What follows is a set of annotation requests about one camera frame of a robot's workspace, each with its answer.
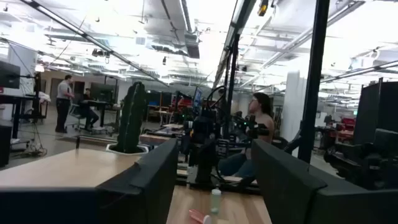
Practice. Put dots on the dark office desk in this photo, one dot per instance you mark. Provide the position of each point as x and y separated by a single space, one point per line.
18 99

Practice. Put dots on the wooden shelf black metal frame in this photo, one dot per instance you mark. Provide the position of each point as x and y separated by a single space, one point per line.
62 168

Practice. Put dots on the black partition panel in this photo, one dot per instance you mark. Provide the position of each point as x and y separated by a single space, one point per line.
376 109

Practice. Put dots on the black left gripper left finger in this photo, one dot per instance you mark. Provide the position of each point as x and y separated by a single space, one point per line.
146 186

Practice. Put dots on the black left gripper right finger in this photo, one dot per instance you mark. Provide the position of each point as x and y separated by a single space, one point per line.
280 186

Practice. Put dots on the green cactus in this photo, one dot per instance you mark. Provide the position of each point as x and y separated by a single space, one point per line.
132 118

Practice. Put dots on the long overhead light bar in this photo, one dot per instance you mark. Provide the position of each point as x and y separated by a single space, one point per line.
236 25

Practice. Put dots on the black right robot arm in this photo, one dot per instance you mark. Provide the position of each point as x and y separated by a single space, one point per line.
203 161

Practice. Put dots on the pink medicine bottle white cap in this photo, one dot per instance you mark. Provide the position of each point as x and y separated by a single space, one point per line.
197 215

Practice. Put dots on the person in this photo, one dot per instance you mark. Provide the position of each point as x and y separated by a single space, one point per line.
63 102
262 105
88 112

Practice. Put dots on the thick black rig post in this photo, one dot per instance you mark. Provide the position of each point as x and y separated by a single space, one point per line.
314 93

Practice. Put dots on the red cabinet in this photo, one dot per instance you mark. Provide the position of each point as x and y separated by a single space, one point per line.
346 124

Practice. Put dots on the yellow black hanging device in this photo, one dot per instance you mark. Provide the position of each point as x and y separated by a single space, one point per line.
262 7

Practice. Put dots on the long ceiling light strip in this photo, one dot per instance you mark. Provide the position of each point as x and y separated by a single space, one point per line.
93 42

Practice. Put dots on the white hexagonal planter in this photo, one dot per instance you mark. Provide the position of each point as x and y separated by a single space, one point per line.
127 153

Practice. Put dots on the black computer monitor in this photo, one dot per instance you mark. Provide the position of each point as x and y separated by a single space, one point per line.
101 92
9 74

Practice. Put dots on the black background robot arm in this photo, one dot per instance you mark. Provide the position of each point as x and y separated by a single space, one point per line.
248 127
367 161

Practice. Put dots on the thin black rig post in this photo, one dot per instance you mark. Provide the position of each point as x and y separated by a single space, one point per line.
232 93

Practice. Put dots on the blue medicine bottle red pill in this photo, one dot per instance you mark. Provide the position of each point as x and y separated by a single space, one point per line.
215 202

